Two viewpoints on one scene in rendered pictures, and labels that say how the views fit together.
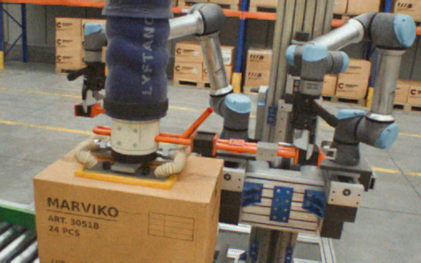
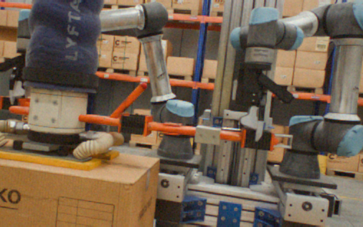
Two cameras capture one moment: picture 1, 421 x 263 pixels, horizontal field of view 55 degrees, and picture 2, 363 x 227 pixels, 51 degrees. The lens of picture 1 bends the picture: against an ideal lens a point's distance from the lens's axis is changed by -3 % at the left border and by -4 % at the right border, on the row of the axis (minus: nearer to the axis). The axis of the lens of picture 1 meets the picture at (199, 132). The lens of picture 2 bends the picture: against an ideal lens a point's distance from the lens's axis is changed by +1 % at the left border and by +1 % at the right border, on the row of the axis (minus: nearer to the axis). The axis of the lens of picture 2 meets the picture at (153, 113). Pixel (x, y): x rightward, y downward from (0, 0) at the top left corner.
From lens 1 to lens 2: 0.44 m
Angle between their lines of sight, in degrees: 14
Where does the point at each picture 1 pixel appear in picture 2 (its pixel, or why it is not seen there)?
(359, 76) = not seen: hidden behind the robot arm
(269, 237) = not seen: outside the picture
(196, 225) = (117, 214)
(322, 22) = not seen: hidden behind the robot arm
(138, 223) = (44, 212)
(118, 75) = (39, 36)
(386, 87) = (348, 82)
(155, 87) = (81, 54)
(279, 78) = (224, 87)
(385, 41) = (343, 29)
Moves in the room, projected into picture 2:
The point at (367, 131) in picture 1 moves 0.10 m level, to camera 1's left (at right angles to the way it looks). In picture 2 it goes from (327, 133) to (298, 131)
